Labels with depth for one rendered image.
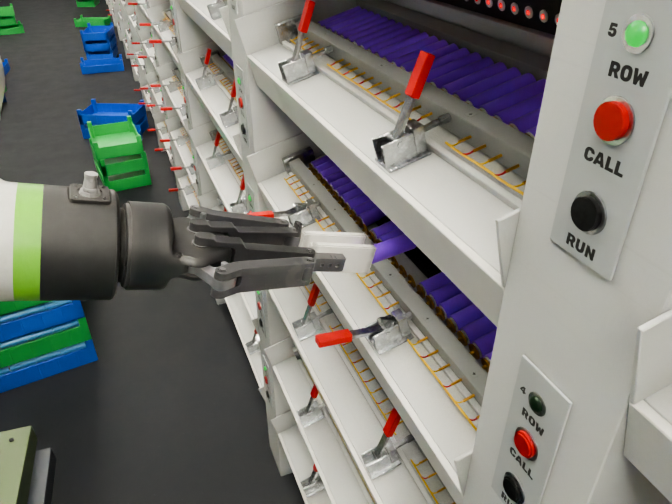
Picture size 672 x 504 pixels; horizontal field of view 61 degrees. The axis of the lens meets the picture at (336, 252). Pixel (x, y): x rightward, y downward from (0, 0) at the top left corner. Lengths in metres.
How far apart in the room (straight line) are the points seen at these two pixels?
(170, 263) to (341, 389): 0.41
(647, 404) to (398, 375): 0.31
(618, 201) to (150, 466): 1.35
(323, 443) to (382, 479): 0.30
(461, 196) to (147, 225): 0.25
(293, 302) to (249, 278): 0.49
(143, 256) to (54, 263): 0.06
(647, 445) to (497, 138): 0.24
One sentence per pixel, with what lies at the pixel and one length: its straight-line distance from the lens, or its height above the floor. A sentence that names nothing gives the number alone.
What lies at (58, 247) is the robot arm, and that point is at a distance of 0.46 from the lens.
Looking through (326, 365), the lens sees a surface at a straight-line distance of 0.85.
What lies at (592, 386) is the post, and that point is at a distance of 0.31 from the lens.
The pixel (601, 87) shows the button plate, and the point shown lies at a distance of 0.27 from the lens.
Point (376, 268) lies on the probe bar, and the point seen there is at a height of 0.79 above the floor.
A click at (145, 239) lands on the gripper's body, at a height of 0.92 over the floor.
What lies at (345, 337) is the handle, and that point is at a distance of 0.56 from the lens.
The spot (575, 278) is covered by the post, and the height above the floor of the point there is 0.99.
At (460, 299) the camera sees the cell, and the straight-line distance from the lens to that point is 0.59.
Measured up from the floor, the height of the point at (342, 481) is 0.36.
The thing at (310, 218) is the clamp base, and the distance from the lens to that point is 0.79.
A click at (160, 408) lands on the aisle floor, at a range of 1.62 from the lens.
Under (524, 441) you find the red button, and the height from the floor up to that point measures 0.88.
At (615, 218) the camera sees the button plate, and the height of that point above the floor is 1.03.
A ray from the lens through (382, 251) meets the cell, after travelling 0.58.
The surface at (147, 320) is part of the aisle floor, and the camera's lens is 1.91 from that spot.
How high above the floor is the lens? 1.15
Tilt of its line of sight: 33 degrees down
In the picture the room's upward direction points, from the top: straight up
